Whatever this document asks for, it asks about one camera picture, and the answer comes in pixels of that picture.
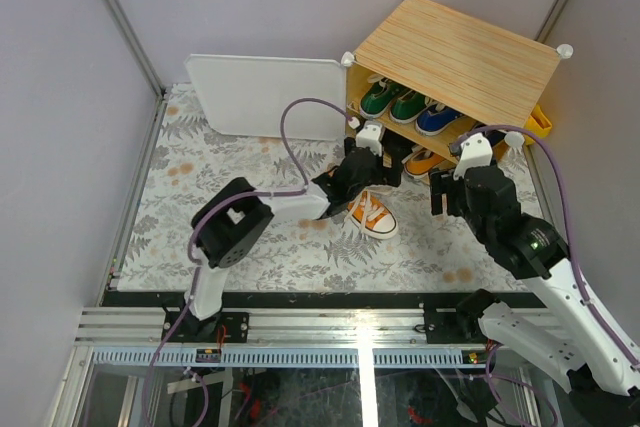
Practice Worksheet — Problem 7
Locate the white cabinet door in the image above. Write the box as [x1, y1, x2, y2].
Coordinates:
[184, 54, 346, 141]

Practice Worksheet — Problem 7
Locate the orange sneaker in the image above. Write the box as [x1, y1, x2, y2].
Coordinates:
[338, 185, 399, 240]
[403, 147, 446, 180]

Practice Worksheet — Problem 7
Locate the green sneaker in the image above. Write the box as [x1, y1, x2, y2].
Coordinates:
[389, 90, 433, 124]
[359, 77, 408, 119]

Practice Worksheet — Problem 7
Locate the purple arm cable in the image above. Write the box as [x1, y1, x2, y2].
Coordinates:
[139, 97, 354, 427]
[452, 124, 640, 371]

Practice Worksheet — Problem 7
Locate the aluminium rail frame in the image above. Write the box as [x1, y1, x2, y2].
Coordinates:
[73, 307, 487, 351]

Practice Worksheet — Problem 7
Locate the wooden shoe cabinet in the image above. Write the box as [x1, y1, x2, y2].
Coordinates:
[341, 0, 573, 168]

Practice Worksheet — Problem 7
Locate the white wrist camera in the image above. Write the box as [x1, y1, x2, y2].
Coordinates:
[347, 117, 385, 157]
[450, 133, 493, 180]

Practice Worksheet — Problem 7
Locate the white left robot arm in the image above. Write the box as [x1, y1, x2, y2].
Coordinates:
[176, 139, 406, 342]

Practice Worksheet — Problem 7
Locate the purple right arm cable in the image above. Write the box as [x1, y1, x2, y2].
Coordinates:
[452, 124, 640, 371]

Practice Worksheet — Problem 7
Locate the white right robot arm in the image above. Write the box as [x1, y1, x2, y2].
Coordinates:
[429, 165, 639, 397]

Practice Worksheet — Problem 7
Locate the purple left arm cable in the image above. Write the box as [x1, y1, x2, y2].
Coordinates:
[139, 97, 354, 427]

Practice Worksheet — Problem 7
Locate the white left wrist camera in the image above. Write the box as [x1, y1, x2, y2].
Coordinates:
[347, 117, 385, 157]

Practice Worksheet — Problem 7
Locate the yellow plastic bin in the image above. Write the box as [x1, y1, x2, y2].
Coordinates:
[524, 104, 553, 139]

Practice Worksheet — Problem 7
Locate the grey slotted cable duct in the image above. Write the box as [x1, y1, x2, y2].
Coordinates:
[94, 346, 482, 369]

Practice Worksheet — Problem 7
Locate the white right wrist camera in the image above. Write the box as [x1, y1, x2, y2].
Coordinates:
[450, 133, 493, 180]

